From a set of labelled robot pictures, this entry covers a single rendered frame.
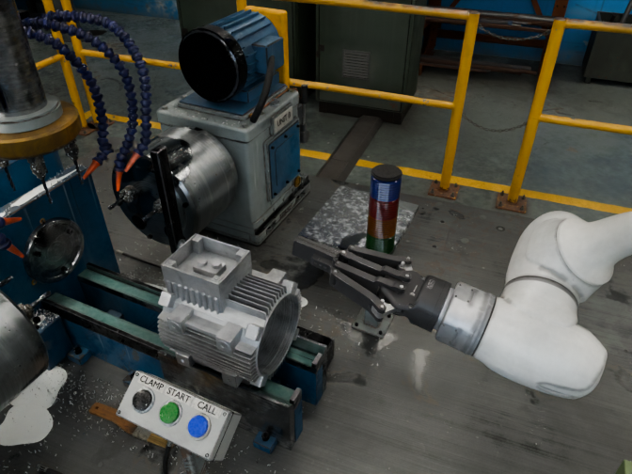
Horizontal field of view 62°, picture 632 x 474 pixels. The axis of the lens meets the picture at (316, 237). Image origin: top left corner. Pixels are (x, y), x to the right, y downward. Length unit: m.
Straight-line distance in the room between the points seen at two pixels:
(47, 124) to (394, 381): 0.84
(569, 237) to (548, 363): 0.18
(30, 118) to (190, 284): 0.38
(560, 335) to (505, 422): 0.46
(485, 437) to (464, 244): 0.62
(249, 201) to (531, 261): 0.83
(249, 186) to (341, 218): 0.26
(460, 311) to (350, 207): 0.78
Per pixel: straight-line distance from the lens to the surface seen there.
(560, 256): 0.79
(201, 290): 0.92
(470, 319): 0.73
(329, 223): 1.39
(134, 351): 1.17
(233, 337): 0.89
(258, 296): 0.91
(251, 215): 1.45
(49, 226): 1.24
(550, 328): 0.74
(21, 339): 1.00
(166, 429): 0.83
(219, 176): 1.29
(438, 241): 1.56
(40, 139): 1.01
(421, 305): 0.73
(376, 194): 1.03
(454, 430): 1.14
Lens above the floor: 1.73
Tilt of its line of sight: 37 degrees down
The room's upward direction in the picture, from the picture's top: straight up
